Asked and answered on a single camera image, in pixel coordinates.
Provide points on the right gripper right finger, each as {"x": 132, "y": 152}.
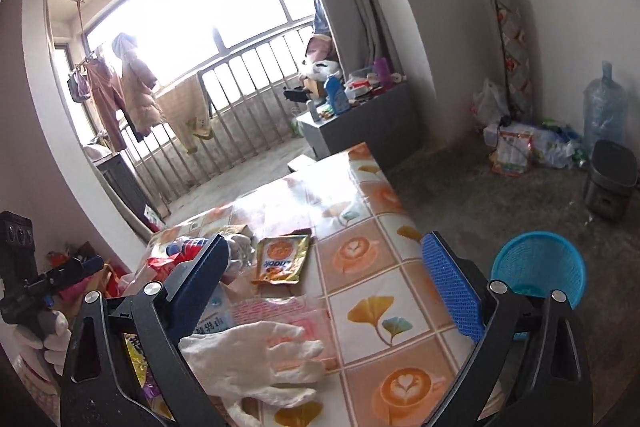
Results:
{"x": 553, "y": 386}

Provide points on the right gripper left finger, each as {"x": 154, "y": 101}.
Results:
{"x": 99, "y": 386}

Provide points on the white glove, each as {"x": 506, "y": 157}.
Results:
{"x": 266, "y": 361}

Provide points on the blue plastic trash basket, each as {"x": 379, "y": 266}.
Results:
{"x": 536, "y": 263}

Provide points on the white gloved left hand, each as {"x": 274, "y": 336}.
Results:
{"x": 45, "y": 356}

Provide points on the patterned table cloth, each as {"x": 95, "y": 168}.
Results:
{"x": 398, "y": 347}

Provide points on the black rice cooker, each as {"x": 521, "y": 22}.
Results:
{"x": 612, "y": 178}

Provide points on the pink hanging garment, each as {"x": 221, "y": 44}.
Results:
{"x": 107, "y": 97}

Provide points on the beige hanging jacket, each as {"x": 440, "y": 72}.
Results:
{"x": 137, "y": 83}

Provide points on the pile of plastic packaging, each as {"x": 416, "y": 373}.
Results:
{"x": 516, "y": 147}

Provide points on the pink tissue packet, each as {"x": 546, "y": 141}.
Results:
{"x": 310, "y": 314}

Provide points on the yellow snack packet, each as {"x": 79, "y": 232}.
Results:
{"x": 280, "y": 259}

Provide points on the beige hanging cloth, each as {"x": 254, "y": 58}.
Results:
{"x": 186, "y": 110}

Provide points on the empty blue water jug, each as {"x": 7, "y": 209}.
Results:
{"x": 605, "y": 110}

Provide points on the white plastic bag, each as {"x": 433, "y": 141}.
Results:
{"x": 489, "y": 105}

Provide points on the grey low cabinet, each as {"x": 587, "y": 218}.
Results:
{"x": 388, "y": 124}

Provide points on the metal balcony railing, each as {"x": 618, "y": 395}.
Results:
{"x": 248, "y": 115}

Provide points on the purple plastic cup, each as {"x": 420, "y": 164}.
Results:
{"x": 382, "y": 71}

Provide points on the blue detergent bottle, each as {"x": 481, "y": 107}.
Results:
{"x": 336, "y": 95}

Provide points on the patterned folded board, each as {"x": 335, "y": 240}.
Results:
{"x": 519, "y": 83}

